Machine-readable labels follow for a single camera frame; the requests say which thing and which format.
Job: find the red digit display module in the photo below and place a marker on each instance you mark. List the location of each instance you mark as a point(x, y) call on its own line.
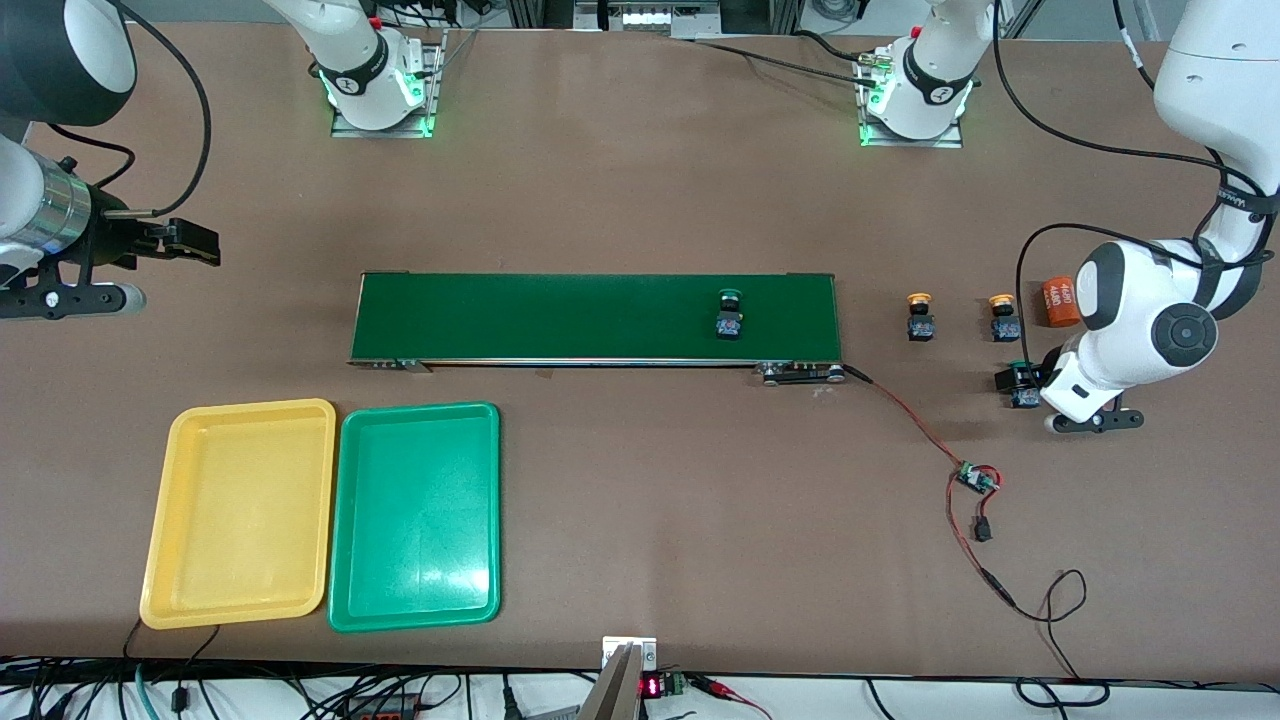
point(652, 687)

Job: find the yellow push button switch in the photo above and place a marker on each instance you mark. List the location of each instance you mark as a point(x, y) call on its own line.
point(921, 326)
point(1005, 326)

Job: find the green conveyor belt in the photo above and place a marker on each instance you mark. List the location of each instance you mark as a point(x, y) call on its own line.
point(790, 320)

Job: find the dark aluminium frame post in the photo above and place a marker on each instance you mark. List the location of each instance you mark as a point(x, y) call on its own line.
point(530, 12)

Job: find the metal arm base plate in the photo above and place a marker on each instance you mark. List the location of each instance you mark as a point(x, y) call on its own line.
point(436, 100)
point(950, 142)

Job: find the small green circuit board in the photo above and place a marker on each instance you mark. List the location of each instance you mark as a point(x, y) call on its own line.
point(972, 477)

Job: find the green push button switch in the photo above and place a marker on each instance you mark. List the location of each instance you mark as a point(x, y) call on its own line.
point(1025, 399)
point(731, 325)

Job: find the black red power strip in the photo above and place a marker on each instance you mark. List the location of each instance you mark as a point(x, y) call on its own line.
point(380, 712)

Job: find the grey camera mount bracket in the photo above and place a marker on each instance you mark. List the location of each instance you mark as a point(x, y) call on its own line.
point(615, 690)

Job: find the green plastic tray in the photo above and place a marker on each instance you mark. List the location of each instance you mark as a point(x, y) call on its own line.
point(430, 570)

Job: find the white light panel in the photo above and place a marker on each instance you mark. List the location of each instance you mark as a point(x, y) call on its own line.
point(645, 18)

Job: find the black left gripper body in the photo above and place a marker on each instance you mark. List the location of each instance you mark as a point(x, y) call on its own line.
point(1051, 363)

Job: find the red clip lead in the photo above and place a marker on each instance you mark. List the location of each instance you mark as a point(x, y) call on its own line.
point(720, 689)

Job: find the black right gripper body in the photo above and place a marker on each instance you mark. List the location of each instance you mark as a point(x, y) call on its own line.
point(108, 243)

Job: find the yellow plastic tray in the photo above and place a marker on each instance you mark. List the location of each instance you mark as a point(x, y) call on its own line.
point(240, 560)

